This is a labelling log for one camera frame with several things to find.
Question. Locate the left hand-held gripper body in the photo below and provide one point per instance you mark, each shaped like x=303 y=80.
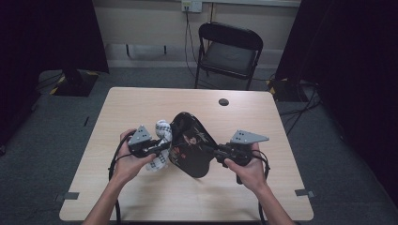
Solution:
x=140 y=143

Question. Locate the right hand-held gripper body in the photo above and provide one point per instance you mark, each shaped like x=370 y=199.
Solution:
x=239 y=150

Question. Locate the white checked cloth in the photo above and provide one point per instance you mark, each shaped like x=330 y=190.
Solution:
x=163 y=131

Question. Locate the black floral pouch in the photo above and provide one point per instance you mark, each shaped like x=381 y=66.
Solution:
x=191 y=146

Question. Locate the person's left hand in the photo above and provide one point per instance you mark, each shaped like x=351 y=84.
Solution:
x=131 y=167

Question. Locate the person's right hand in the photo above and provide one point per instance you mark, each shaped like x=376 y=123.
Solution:
x=250 y=175

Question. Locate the black table grommet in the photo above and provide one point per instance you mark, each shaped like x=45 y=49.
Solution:
x=223 y=102

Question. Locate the black stand base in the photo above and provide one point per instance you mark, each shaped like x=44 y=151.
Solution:
x=76 y=84
x=286 y=90

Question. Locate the grey floor tape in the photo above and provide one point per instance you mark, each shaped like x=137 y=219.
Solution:
x=305 y=192
x=70 y=196

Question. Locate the black folding chair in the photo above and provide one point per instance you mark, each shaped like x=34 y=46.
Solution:
x=230 y=54

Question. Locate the black curtain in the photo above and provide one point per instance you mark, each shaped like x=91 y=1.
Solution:
x=353 y=78
x=47 y=47

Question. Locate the white wall socket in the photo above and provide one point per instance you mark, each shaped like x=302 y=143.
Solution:
x=191 y=5

